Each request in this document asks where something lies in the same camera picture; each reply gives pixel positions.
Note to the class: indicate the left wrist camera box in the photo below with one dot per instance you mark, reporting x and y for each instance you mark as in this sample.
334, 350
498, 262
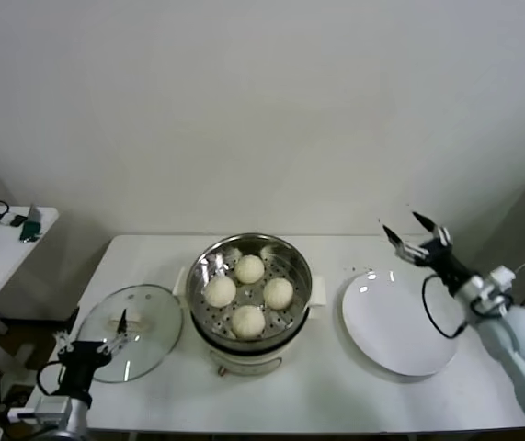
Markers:
46, 409

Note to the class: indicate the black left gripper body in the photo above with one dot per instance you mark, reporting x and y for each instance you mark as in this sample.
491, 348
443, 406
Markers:
80, 367

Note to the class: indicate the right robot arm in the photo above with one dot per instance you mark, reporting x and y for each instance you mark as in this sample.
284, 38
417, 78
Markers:
519, 358

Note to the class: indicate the small black phone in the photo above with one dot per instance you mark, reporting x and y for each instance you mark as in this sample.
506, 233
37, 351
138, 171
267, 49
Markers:
17, 221

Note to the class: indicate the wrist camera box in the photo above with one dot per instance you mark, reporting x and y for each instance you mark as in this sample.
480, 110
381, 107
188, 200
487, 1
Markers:
496, 285
46, 409

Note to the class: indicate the white steamed baozi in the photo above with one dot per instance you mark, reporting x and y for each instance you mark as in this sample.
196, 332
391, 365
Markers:
220, 292
247, 322
278, 294
249, 269

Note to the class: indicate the green flat item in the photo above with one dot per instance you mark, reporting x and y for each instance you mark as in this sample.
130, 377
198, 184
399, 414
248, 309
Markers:
30, 231

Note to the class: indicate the white round plate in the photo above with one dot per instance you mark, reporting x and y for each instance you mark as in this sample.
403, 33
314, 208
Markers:
391, 331

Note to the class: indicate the perforated steel steamer basket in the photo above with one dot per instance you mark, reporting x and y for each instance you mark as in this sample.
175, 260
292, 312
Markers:
299, 275

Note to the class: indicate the grey card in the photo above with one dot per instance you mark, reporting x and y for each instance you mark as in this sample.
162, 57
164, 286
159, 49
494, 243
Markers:
35, 214

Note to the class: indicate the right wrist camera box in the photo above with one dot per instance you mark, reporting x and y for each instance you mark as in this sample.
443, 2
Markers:
496, 285

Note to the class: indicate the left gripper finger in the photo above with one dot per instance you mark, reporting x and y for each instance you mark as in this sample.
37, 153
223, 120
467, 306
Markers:
122, 324
70, 326

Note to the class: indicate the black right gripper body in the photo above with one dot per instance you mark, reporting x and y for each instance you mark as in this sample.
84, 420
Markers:
443, 264

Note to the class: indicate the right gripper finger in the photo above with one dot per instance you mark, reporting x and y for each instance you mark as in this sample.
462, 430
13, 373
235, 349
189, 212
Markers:
430, 225
397, 241

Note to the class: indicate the white electric cooker base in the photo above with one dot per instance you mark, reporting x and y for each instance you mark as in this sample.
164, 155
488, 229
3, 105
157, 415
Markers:
243, 363

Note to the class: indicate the round glass pot lid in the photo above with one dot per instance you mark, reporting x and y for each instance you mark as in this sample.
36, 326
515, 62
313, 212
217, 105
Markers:
151, 331

